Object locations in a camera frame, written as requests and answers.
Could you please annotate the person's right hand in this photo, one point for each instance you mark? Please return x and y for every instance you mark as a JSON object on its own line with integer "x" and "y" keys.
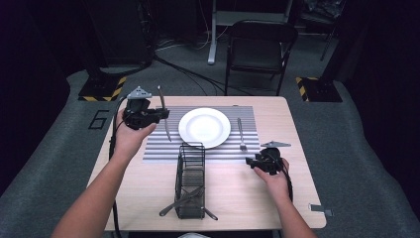
{"x": 275, "y": 185}

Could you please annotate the person's left hand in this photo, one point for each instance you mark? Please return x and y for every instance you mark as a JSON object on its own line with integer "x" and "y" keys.
{"x": 128, "y": 140}

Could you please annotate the grey metal table bracket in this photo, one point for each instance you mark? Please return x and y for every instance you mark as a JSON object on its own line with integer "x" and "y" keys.
{"x": 318, "y": 208}

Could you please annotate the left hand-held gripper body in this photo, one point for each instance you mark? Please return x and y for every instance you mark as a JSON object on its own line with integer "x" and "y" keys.
{"x": 137, "y": 114}

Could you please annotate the grey striped placemat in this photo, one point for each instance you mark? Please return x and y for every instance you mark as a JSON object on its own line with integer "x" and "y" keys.
{"x": 242, "y": 155}

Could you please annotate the metal utensil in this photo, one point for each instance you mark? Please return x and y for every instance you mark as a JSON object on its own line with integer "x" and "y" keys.
{"x": 180, "y": 203}
{"x": 208, "y": 214}

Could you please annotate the black equipment cabinet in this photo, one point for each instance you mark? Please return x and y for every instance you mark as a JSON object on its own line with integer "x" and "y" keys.
{"x": 122, "y": 33}

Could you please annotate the person's white clothing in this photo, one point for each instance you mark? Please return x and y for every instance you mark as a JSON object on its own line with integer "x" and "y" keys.
{"x": 194, "y": 235}

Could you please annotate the white metal desk frame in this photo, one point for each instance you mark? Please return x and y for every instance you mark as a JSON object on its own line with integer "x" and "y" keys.
{"x": 213, "y": 36}

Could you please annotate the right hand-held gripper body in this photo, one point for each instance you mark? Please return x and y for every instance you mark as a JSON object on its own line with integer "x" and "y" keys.
{"x": 270, "y": 162}

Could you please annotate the silver spoon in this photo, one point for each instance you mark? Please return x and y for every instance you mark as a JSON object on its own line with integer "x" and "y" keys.
{"x": 240, "y": 130}

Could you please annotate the black folding chair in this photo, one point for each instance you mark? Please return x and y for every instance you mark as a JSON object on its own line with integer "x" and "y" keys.
{"x": 259, "y": 49}

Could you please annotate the black hazard-striped stand base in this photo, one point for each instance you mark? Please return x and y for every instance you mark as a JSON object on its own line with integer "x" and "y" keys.
{"x": 320, "y": 91}
{"x": 99, "y": 89}

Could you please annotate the metal table knife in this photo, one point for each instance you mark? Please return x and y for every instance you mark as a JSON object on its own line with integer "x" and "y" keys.
{"x": 166, "y": 127}

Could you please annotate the white round plate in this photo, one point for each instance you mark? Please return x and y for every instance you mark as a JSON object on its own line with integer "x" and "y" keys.
{"x": 204, "y": 127}

